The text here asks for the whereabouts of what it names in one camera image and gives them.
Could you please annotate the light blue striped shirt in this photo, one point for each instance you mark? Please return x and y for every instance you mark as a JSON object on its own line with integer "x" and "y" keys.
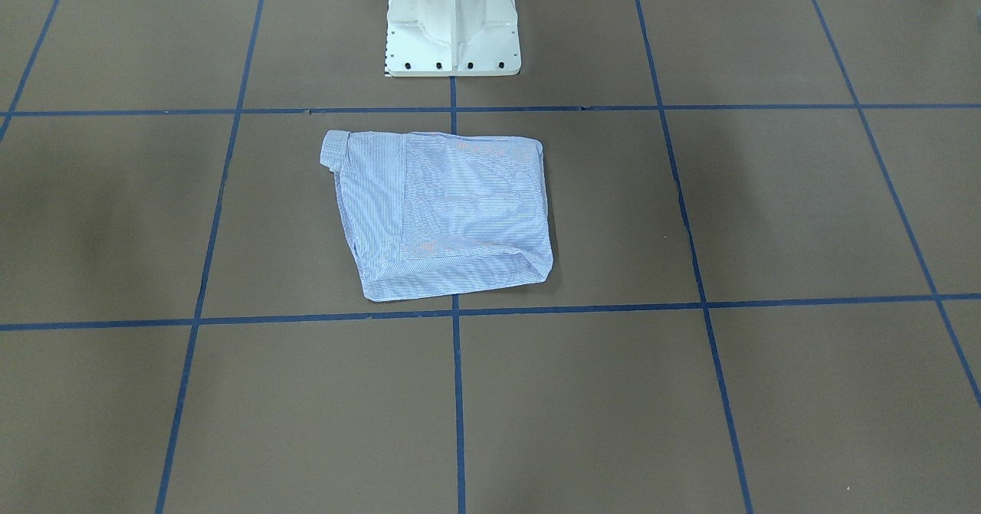
{"x": 435, "y": 214}

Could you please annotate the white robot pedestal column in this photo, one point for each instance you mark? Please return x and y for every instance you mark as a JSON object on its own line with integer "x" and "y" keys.
{"x": 452, "y": 38}

